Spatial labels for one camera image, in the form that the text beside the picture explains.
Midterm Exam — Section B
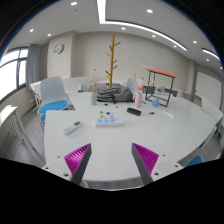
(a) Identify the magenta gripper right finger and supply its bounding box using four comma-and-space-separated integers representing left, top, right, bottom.
131, 143, 159, 185

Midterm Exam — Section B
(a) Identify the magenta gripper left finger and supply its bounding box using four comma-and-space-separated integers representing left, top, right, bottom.
64, 144, 92, 185

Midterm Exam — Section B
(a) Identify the white remote control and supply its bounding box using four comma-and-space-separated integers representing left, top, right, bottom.
63, 121, 83, 135

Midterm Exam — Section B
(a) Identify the white power strip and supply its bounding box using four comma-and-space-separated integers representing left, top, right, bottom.
95, 118, 125, 127

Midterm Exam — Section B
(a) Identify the black rectangular box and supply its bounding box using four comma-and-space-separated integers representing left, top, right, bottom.
127, 107, 141, 116

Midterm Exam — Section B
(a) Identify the white marker pen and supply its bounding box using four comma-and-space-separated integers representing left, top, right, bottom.
164, 111, 175, 118

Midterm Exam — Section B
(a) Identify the blue vase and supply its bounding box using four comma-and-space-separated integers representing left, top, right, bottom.
152, 96, 159, 107

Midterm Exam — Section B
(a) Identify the pink vase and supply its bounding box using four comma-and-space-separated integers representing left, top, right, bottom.
134, 93, 142, 108

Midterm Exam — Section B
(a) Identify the green vase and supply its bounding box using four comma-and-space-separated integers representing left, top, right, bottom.
91, 91, 97, 105

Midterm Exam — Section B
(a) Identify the grey backpack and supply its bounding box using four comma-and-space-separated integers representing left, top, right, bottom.
97, 85, 133, 104

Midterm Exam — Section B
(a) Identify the white chair blue seat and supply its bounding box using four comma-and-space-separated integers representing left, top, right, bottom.
37, 77, 69, 128

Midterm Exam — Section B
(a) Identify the black rack orange top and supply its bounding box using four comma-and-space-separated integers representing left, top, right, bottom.
145, 68, 176, 107

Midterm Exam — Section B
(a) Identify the grey curtain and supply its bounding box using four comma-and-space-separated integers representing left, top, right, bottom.
26, 44, 39, 91

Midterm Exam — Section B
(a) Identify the wooden coat stand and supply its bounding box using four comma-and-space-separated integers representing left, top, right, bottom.
105, 34, 121, 88

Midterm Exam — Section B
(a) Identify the round wall clock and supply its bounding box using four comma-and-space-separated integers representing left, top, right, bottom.
54, 44, 64, 54

